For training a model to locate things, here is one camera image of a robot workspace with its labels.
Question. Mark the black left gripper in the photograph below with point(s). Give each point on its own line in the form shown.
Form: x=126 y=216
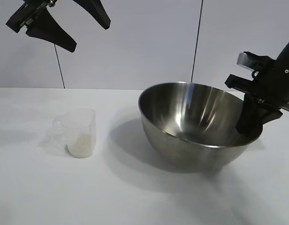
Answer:
x=23 y=15

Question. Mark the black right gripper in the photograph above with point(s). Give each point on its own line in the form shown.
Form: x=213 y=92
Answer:
x=276 y=84

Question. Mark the stainless steel mixing bowl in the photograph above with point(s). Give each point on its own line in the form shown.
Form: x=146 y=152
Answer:
x=182 y=152

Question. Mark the clear plastic measuring cup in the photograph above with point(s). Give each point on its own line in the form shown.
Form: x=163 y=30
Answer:
x=87 y=122

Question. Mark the white rice grains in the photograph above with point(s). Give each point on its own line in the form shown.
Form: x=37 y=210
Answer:
x=78 y=147

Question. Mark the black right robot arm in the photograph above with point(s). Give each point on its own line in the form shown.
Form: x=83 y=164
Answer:
x=287 y=51

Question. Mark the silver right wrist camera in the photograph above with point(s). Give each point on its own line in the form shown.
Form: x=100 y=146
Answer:
x=244 y=61

